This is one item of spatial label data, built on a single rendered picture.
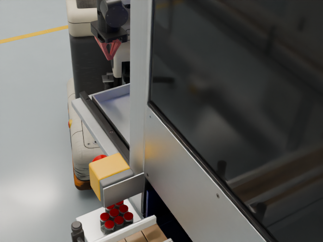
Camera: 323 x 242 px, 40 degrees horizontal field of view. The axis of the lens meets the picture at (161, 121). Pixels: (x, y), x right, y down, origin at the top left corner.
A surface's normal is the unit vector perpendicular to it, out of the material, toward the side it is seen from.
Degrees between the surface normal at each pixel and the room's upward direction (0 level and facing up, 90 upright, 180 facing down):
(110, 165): 0
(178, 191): 90
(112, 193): 90
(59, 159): 0
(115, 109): 0
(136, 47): 90
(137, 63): 90
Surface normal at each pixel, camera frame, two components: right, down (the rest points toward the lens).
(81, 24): 0.21, 0.65
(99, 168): 0.05, -0.76
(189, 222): -0.86, 0.30
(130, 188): 0.51, 0.59
